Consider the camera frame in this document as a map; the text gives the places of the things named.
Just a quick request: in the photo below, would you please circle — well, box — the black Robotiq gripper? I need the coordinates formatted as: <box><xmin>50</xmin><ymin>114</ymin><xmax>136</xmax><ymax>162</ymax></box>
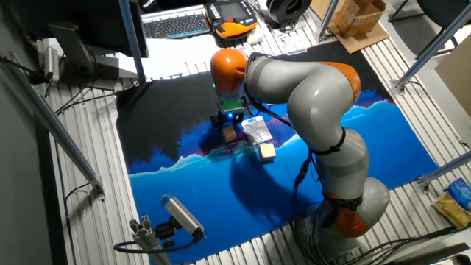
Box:
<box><xmin>210</xmin><ymin>110</ymin><xmax>246</xmax><ymax>132</ymax></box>

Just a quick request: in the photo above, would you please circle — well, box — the medium wooden block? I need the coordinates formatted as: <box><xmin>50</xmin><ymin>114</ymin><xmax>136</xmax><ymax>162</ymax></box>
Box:
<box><xmin>221</xmin><ymin>126</ymin><xmax>238</xmax><ymax>144</ymax></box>

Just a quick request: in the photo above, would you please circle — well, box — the silver digital scale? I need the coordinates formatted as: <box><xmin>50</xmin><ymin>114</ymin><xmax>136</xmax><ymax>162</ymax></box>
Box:
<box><xmin>241</xmin><ymin>115</ymin><xmax>274</xmax><ymax>146</ymax></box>

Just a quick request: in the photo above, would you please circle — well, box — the large wooden block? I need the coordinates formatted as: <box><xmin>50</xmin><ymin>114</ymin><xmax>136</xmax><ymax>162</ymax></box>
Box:
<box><xmin>258</xmin><ymin>142</ymin><xmax>277</xmax><ymax>164</ymax></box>

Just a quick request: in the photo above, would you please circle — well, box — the blue black printed cloth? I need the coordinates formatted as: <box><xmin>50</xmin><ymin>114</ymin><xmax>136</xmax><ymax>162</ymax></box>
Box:
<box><xmin>116</xmin><ymin>40</ymin><xmax>441</xmax><ymax>264</ymax></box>

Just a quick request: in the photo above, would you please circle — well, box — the white crumpled lump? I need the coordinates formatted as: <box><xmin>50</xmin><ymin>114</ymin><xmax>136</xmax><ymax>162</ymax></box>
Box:
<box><xmin>246</xmin><ymin>28</ymin><xmax>265</xmax><ymax>46</ymax></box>

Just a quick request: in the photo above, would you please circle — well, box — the orange black teach pendant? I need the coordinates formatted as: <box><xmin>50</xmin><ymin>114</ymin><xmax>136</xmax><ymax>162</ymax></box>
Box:
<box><xmin>205</xmin><ymin>0</ymin><xmax>259</xmax><ymax>40</ymax></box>

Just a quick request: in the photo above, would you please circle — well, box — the black computer keyboard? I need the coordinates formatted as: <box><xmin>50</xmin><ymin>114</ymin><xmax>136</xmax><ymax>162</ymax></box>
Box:
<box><xmin>141</xmin><ymin>4</ymin><xmax>211</xmax><ymax>40</ymax></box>

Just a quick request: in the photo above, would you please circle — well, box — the black filament spool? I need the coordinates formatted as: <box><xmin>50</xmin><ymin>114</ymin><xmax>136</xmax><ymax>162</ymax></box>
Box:
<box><xmin>265</xmin><ymin>0</ymin><xmax>313</xmax><ymax>26</ymax></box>

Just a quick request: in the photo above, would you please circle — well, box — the aluminium profile stub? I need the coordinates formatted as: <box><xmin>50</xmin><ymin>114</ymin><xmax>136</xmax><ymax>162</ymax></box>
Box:
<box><xmin>128</xmin><ymin>215</ymin><xmax>172</xmax><ymax>265</ymax></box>

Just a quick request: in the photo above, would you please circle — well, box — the flat cardboard sheet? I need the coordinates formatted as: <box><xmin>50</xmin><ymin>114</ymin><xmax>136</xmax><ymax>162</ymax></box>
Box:
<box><xmin>308</xmin><ymin>0</ymin><xmax>390</xmax><ymax>55</ymax></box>

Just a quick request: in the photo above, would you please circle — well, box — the grey monitor stand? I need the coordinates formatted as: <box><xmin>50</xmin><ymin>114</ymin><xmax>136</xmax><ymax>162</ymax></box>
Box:
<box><xmin>47</xmin><ymin>21</ymin><xmax>121</xmax><ymax>91</ymax></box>

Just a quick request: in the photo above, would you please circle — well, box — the open cardboard box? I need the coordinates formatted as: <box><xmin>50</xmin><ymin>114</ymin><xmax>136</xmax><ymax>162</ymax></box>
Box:
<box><xmin>333</xmin><ymin>0</ymin><xmax>387</xmax><ymax>38</ymax></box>

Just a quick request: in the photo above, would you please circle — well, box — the long diagonal aluminium bar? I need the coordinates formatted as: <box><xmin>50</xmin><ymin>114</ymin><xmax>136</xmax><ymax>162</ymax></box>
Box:
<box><xmin>391</xmin><ymin>3</ymin><xmax>471</xmax><ymax>93</ymax></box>
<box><xmin>0</xmin><ymin>51</ymin><xmax>107</xmax><ymax>202</ymax></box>

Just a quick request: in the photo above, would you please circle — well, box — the black computer monitor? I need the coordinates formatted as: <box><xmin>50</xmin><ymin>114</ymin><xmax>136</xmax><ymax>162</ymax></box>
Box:
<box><xmin>10</xmin><ymin>0</ymin><xmax>150</xmax><ymax>60</ymax></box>

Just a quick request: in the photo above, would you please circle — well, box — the silver cylinder device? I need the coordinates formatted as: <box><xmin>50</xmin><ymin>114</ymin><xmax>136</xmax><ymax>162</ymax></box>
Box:
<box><xmin>43</xmin><ymin>46</ymin><xmax>61</xmax><ymax>84</ymax></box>

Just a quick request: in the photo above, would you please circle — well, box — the short aluminium bar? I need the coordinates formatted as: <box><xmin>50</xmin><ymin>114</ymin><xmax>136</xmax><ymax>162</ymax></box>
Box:
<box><xmin>415</xmin><ymin>150</ymin><xmax>471</xmax><ymax>189</ymax></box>

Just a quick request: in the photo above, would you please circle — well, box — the brown cardboard panel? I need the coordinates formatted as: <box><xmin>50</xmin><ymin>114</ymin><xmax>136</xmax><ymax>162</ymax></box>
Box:
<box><xmin>434</xmin><ymin>43</ymin><xmax>471</xmax><ymax>119</ymax></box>

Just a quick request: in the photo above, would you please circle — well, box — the yellow snack bag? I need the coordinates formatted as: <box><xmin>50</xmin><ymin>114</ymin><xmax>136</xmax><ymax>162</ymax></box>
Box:
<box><xmin>431</xmin><ymin>191</ymin><xmax>471</xmax><ymax>230</ymax></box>

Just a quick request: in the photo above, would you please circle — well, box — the blue snack bag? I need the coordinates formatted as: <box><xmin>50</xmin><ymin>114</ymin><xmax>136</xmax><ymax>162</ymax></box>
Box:
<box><xmin>446</xmin><ymin>177</ymin><xmax>471</xmax><ymax>213</ymax></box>

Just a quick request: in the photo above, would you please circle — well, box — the black chair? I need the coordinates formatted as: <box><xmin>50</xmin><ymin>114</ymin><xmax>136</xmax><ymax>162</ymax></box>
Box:
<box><xmin>388</xmin><ymin>0</ymin><xmax>471</xmax><ymax>60</ymax></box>

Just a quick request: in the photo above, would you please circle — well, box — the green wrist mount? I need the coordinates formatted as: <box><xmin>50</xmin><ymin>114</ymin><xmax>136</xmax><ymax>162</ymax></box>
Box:
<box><xmin>219</xmin><ymin>98</ymin><xmax>245</xmax><ymax>113</ymax></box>

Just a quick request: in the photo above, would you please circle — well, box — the black robot cable with connector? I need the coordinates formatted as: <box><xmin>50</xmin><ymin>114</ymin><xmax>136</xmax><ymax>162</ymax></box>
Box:
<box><xmin>242</xmin><ymin>53</ymin><xmax>332</xmax><ymax>265</ymax></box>

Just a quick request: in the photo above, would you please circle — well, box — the silver camera with blue end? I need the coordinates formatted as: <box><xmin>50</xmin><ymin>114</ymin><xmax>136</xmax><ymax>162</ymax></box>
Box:
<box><xmin>160</xmin><ymin>193</ymin><xmax>207</xmax><ymax>240</ymax></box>

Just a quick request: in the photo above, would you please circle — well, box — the black strap on elbow link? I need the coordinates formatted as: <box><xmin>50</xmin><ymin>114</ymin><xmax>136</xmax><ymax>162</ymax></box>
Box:
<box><xmin>311</xmin><ymin>127</ymin><xmax>347</xmax><ymax>156</ymax></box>

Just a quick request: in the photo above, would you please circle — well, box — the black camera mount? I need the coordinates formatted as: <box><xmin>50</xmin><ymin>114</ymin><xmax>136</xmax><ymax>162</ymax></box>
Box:
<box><xmin>154</xmin><ymin>216</ymin><xmax>182</xmax><ymax>248</ymax></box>

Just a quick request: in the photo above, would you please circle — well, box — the black strap on base joint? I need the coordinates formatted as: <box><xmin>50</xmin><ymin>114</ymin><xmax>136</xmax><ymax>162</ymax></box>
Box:
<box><xmin>321</xmin><ymin>192</ymin><xmax>364</xmax><ymax>229</ymax></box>

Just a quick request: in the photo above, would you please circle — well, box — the aluminium post with foot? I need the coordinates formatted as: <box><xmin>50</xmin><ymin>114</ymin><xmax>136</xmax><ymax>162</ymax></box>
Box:
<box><xmin>314</xmin><ymin>0</ymin><xmax>340</xmax><ymax>42</ymax></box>

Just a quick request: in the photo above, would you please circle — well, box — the thin black cable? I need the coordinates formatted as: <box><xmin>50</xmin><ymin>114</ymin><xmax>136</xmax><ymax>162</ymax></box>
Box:
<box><xmin>403</xmin><ymin>79</ymin><xmax>471</xmax><ymax>149</ymax></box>
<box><xmin>54</xmin><ymin>86</ymin><xmax>119</xmax><ymax>116</ymax></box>
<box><xmin>63</xmin><ymin>182</ymin><xmax>91</xmax><ymax>265</ymax></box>

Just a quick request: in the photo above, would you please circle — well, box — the black camera cable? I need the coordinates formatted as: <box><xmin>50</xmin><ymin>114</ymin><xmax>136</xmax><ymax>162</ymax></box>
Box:
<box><xmin>113</xmin><ymin>235</ymin><xmax>202</xmax><ymax>255</ymax></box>

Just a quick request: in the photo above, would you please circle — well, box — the black cable with plug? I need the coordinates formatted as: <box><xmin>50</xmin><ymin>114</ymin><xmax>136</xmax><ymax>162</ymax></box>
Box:
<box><xmin>0</xmin><ymin>54</ymin><xmax>52</xmax><ymax>86</ymax></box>

